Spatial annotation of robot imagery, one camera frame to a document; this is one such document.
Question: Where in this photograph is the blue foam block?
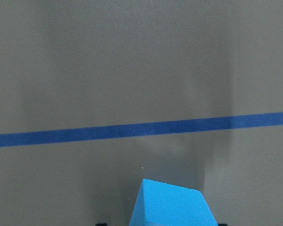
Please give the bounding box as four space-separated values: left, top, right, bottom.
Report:
129 179 218 226

